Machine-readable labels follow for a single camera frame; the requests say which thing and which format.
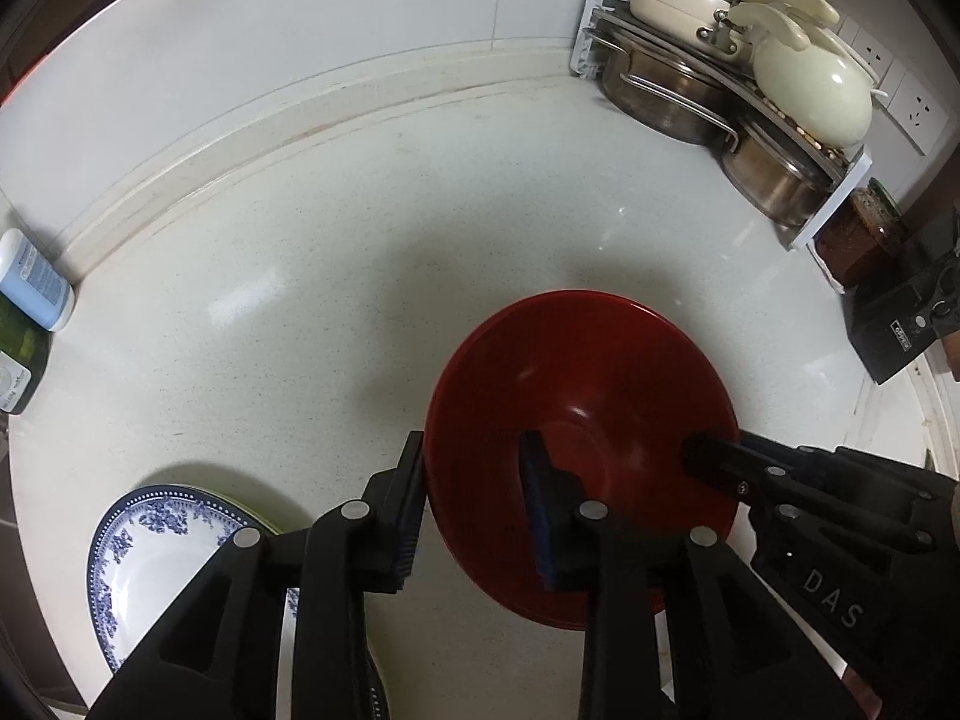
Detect blue pump bottle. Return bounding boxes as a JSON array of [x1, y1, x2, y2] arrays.
[[0, 229, 76, 332]]

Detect blue floral plate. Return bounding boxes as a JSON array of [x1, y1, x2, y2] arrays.
[[86, 487, 391, 720]]

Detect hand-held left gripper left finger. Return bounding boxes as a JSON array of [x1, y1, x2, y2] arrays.
[[88, 429, 428, 720]]

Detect red and black bowl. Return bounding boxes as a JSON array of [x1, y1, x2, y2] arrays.
[[424, 289, 740, 631]]

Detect white wall outlets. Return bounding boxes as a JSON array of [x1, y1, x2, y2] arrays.
[[836, 15, 950, 157]]

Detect wide stainless steel pot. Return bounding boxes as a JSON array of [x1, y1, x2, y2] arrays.
[[596, 30, 740, 145]]

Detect black knife block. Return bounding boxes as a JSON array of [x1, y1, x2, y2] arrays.
[[840, 210, 960, 385]]

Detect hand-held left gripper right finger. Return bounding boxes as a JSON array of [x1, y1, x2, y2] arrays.
[[519, 431, 863, 720]]

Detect cream kettle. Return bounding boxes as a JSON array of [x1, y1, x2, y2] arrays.
[[729, 0, 877, 147]]

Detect glass jar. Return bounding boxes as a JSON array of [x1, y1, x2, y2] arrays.
[[814, 178, 908, 287]]

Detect small stainless steel pot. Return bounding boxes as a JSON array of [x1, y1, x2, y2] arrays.
[[721, 116, 837, 227]]

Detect white pot rack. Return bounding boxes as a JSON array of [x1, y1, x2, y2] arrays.
[[571, 0, 875, 250]]

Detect green dish soap bottle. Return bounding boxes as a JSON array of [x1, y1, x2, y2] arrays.
[[0, 294, 52, 416]]

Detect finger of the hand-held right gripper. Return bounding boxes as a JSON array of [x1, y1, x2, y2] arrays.
[[681, 432, 797, 505], [739, 430, 936, 497]]

